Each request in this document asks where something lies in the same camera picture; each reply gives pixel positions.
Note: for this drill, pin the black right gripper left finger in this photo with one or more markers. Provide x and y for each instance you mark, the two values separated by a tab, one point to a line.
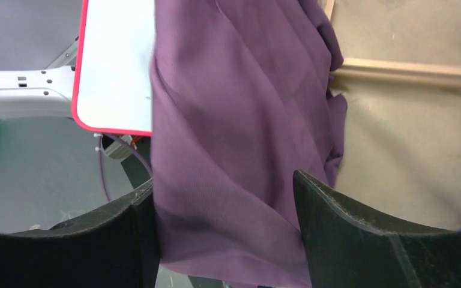
115	245

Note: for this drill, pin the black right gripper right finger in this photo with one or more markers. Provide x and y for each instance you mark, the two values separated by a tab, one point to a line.
349	244

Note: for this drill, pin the purple pleated skirt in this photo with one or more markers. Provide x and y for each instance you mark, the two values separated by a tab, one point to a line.
240	101

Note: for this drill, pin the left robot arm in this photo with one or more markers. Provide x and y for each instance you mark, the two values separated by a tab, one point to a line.
36	93

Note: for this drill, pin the red-edged whiteboard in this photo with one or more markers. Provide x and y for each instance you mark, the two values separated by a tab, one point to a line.
112	89

